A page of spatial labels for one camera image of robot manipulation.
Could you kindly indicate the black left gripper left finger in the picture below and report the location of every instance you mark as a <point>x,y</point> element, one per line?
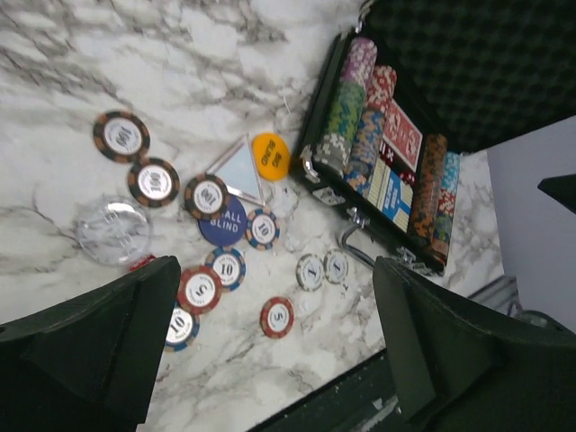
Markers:
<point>89,363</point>

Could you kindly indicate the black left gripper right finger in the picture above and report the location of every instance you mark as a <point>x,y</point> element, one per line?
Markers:
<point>460,366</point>

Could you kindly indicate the clear round dealer button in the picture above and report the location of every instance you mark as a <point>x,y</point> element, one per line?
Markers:
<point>114,230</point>

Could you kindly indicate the clear triangular card holder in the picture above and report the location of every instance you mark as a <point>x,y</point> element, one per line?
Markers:
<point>237,168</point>

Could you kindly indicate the blue 10 poker chip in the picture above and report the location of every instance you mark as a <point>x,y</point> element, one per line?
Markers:
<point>182,330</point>
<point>263,229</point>
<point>229,264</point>

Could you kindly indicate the red die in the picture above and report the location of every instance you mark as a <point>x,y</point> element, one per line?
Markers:
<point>144,261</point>

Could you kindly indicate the red 5 poker chip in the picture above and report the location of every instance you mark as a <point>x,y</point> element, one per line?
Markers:
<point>200,290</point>
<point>277,317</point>

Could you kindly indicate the white 1 poker chip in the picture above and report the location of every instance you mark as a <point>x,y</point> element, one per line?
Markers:
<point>335,266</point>
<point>310,272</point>

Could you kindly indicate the blue playing card deck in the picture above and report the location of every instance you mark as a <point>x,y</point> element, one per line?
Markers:
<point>390,195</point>

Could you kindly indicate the blue small blind button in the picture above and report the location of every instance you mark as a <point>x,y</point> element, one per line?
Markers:
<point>228,229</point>

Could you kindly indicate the brown 100 poker chip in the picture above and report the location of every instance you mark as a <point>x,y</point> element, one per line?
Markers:
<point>121,136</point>
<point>153,182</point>
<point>206,197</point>

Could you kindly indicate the red playing card deck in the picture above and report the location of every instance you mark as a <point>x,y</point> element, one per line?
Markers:
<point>401,139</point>

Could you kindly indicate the yellow big blind button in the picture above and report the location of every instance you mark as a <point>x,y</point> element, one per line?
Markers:
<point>272,156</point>

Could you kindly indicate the black poker chip case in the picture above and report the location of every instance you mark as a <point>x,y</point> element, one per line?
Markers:
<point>479,72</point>

